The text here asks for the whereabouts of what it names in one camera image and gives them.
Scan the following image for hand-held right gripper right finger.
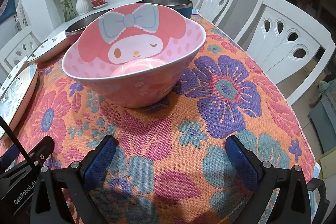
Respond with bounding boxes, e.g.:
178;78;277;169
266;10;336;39
225;135;314;224

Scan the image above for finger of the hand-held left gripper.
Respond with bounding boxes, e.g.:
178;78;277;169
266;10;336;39
0;147;21;166
25;135;55;174

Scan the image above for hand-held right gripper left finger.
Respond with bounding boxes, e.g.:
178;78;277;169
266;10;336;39
29;135;117;224

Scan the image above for pink cartoon bowl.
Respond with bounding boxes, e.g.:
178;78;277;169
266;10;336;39
62;3;207;108

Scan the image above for floral woven tablecloth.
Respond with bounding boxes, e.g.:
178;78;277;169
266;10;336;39
0;14;322;224

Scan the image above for grey-blue box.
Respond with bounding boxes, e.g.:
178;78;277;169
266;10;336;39
308;88;336;135

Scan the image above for red steel bowl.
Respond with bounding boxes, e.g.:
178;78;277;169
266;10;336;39
65;20;92;47

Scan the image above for white carved furniture piece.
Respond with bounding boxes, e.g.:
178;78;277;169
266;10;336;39
14;0;28;30

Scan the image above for blue appliance cover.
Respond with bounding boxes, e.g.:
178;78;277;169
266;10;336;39
0;0;17;24

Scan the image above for blue steel bowl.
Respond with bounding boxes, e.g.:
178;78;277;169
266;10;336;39
136;0;194;18

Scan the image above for black cable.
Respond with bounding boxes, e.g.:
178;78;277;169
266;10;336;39
0;115;38;173

